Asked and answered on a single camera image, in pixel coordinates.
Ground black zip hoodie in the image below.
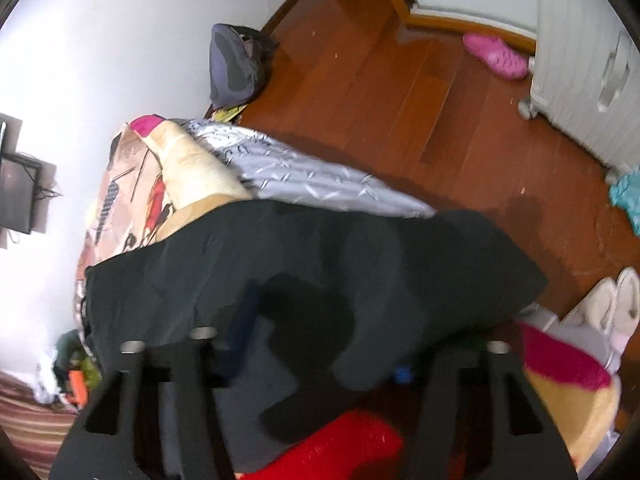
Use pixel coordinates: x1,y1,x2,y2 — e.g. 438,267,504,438
85,200,547,472

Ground green patterned storage box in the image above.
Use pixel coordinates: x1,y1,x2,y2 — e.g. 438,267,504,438
76,356,102,391

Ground orange box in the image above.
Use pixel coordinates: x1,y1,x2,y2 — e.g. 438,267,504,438
68,370,89,408

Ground striped red curtain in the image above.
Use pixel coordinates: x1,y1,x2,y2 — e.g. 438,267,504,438
0,372,76,479

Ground white slippers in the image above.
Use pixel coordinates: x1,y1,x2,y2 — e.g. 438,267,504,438
562,266,639,356

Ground newspaper print bed blanket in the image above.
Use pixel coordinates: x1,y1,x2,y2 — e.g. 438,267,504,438
74,115,255,332

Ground grey patterned bed sheet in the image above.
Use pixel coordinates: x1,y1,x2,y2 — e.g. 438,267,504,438
182,119,435,218

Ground white drawer cabinet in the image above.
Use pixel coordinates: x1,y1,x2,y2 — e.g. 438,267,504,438
518,0,639,184

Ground pink croc slipper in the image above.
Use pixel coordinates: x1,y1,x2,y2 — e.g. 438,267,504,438
462,32,528,80

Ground grey purple backpack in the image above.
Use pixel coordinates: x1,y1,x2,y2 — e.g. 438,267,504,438
209,23,278,110

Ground small black wall monitor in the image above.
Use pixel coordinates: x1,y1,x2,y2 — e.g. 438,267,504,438
0,155,41,234

